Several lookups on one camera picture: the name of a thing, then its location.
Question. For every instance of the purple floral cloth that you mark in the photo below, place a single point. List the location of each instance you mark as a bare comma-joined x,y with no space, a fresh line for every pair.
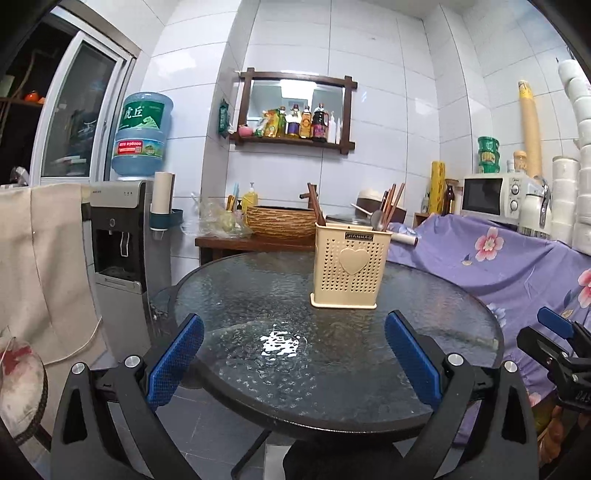
498,272

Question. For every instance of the yellow wrap roll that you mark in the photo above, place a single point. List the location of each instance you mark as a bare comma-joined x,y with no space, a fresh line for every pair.
437,187

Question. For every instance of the green hanging packet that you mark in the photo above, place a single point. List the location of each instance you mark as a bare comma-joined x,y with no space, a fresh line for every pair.
225,119

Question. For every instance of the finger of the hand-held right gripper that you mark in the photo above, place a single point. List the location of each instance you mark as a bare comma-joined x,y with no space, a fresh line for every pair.
535,344
554,321

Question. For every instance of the amber sauce bottle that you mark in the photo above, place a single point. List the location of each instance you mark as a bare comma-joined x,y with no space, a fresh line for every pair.
305,124

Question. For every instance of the black capped sauce bottle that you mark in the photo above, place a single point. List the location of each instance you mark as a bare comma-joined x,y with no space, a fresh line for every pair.
293,123

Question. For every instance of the blue water jug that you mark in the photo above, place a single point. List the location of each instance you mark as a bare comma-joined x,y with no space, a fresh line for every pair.
141,134

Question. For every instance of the yellow oil bottle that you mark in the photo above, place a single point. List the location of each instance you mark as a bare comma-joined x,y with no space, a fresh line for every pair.
281,123

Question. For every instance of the white paper roll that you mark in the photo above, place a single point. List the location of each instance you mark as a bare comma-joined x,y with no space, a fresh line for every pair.
404,237

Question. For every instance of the beige cloth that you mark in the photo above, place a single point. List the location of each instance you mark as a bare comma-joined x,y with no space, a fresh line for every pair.
46,267

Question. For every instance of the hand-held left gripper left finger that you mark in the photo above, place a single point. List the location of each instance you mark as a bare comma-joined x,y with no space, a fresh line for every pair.
178,357

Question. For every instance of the teal cup holder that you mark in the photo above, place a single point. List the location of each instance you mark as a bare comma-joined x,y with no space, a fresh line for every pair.
167,220

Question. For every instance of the pink bowl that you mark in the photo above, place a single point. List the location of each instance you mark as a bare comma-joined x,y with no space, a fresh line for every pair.
244,132

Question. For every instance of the sliding glass window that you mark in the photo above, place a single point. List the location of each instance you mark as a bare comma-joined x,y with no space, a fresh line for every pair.
76,110

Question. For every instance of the dark soy sauce bottle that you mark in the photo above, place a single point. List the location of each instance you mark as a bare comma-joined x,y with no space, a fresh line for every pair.
319,125

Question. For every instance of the white thermos jug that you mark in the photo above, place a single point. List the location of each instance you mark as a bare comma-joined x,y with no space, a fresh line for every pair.
533,210

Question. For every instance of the toothbrush cup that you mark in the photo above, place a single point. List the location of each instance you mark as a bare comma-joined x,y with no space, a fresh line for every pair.
232,202

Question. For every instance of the white squeeze bottle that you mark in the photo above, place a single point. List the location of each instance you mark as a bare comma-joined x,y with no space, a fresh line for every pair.
332,129

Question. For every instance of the round cushioned stool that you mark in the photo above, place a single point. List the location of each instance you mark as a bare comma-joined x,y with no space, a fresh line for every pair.
21,392

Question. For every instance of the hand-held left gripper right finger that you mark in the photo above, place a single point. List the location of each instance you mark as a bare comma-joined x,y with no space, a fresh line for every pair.
413,357

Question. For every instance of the yellow soap dispenser bottle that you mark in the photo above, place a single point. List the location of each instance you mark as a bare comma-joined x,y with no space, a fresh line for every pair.
250,199

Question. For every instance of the dark wooden shelf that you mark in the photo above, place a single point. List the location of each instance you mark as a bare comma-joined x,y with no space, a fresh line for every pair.
16,124

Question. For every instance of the tall beige cup sleeve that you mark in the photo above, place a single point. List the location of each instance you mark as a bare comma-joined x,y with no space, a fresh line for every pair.
530,134

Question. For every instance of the grey water dispenser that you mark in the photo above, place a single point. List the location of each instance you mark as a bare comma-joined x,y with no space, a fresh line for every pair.
115,258

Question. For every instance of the clear plastic bag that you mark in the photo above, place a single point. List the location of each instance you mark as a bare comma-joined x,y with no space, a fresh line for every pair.
214,219

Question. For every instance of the bronze faucet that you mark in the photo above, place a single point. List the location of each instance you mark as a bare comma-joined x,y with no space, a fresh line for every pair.
304,196

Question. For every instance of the brown white rice cooker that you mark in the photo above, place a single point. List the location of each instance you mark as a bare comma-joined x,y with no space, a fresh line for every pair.
367,196

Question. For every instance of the brown glass bottle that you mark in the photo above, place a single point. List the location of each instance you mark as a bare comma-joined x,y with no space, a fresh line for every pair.
449,199

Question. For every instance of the green instant noodle cups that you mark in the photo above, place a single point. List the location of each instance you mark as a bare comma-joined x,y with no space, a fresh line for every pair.
488,154

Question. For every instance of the beige perforated utensil holder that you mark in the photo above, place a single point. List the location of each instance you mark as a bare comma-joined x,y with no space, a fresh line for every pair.
351,281

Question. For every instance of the yellow seasoning packets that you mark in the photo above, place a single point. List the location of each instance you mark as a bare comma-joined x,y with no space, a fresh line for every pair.
265,127

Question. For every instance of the white microwave oven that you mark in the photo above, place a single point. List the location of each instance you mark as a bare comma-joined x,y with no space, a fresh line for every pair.
485,194

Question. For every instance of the yellow lidded jar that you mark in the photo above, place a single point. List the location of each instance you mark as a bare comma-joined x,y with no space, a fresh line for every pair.
520,161

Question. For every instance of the stack of white paper rolls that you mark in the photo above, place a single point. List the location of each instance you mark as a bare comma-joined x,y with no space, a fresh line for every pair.
570,194

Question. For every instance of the woven basket sink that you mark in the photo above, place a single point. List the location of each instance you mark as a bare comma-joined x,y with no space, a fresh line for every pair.
281,221

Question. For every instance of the wooden framed mirror shelf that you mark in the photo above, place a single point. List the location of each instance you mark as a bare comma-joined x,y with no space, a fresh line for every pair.
298,77

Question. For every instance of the wooden counter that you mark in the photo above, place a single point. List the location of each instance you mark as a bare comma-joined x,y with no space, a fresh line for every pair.
249,243

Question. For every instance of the round glass table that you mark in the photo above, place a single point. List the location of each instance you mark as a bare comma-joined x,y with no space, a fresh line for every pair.
240,295

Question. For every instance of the person's dark trouser leg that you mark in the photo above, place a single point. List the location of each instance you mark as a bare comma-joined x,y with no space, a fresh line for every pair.
341,461

